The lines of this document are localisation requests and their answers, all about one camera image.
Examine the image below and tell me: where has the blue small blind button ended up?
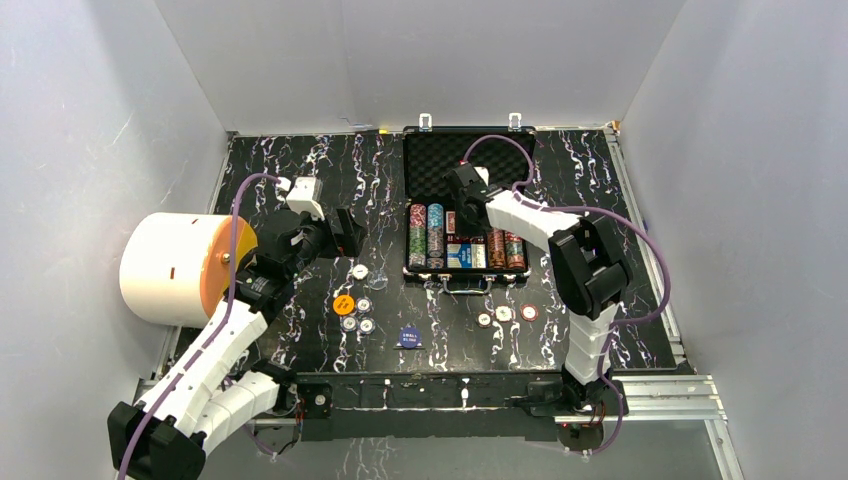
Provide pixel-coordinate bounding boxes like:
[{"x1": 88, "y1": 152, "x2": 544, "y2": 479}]
[{"x1": 397, "y1": 326, "x2": 422, "y2": 350}]

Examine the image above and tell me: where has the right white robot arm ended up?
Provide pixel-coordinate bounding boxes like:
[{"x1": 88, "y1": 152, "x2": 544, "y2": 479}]
[{"x1": 445, "y1": 164, "x2": 633, "y2": 414}]

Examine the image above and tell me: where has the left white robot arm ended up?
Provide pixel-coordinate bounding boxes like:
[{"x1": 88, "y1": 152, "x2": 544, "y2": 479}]
[{"x1": 107, "y1": 207, "x2": 366, "y2": 479}]

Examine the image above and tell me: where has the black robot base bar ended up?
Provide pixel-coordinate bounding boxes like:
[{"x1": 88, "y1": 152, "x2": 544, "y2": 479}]
[{"x1": 294, "y1": 371, "x2": 629, "y2": 444}]

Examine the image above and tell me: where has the black poker set case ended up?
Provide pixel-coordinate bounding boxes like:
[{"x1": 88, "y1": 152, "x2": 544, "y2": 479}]
[{"x1": 402, "y1": 113, "x2": 535, "y2": 295}]

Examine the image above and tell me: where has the red playing card deck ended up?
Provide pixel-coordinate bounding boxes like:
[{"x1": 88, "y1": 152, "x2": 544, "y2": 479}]
[{"x1": 444, "y1": 211, "x2": 457, "y2": 236}]

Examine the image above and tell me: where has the brown orange chip row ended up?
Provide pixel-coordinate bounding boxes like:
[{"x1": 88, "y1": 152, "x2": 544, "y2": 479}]
[{"x1": 487, "y1": 229, "x2": 507, "y2": 270}]

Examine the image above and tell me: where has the blue playing card deck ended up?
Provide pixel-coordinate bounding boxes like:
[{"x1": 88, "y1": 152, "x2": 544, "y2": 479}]
[{"x1": 446, "y1": 243, "x2": 487, "y2": 270}]

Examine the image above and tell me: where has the light blue orange chip row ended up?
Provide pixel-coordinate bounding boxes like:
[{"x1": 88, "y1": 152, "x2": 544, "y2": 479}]
[{"x1": 426, "y1": 203, "x2": 445, "y2": 269}]

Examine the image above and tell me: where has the purple red green chip row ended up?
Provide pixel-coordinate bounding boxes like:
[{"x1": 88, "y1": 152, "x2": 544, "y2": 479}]
[{"x1": 504, "y1": 232, "x2": 527, "y2": 270}]

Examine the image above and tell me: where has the yellow big blind button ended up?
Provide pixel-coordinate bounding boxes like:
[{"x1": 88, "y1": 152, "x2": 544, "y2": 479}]
[{"x1": 332, "y1": 294, "x2": 356, "y2": 317}]

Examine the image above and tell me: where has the blue ten chip upper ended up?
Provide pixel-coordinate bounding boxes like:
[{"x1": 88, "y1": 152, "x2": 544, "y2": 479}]
[{"x1": 356, "y1": 297, "x2": 373, "y2": 314}]

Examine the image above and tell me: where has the blue ten chip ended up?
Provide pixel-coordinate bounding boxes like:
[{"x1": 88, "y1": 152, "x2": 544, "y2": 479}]
[
  {"x1": 340, "y1": 316, "x2": 359, "y2": 332},
  {"x1": 356, "y1": 297, "x2": 373, "y2": 314},
  {"x1": 358, "y1": 318, "x2": 376, "y2": 335}
]

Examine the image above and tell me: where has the blue ten chip left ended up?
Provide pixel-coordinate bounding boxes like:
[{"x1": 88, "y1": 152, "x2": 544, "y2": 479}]
[{"x1": 340, "y1": 316, "x2": 359, "y2": 332}]

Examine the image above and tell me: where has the blue ten chip right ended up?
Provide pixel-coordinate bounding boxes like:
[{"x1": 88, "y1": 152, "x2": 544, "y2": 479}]
[{"x1": 358, "y1": 318, "x2": 376, "y2": 335}]

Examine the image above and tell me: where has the orange hundred chip middle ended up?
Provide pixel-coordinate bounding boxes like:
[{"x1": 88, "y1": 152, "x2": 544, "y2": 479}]
[{"x1": 495, "y1": 305, "x2": 515, "y2": 323}]

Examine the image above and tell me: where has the orange hundred chip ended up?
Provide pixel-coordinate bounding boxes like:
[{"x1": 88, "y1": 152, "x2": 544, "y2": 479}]
[
  {"x1": 476, "y1": 312, "x2": 492, "y2": 328},
  {"x1": 495, "y1": 305, "x2": 515, "y2": 323}
]

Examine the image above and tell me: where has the orange hundred chip left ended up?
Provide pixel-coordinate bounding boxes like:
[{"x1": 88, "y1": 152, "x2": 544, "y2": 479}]
[{"x1": 476, "y1": 312, "x2": 492, "y2": 328}]

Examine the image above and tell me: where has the red white poker chip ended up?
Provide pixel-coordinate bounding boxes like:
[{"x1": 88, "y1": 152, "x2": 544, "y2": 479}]
[{"x1": 520, "y1": 304, "x2": 539, "y2": 322}]

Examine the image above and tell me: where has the white orange cylinder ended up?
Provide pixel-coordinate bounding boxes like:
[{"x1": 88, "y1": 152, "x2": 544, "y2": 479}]
[{"x1": 119, "y1": 212, "x2": 258, "y2": 329}]

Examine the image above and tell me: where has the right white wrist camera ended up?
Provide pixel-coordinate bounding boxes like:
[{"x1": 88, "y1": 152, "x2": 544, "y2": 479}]
[{"x1": 474, "y1": 167, "x2": 490, "y2": 185}]

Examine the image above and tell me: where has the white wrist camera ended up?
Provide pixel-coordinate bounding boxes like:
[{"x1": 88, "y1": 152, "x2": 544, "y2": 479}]
[
  {"x1": 474, "y1": 167, "x2": 490, "y2": 185},
  {"x1": 285, "y1": 176, "x2": 325, "y2": 220}
]

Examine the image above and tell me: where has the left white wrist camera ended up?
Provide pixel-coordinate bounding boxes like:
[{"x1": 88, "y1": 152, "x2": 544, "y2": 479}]
[{"x1": 285, "y1": 176, "x2": 325, "y2": 220}]

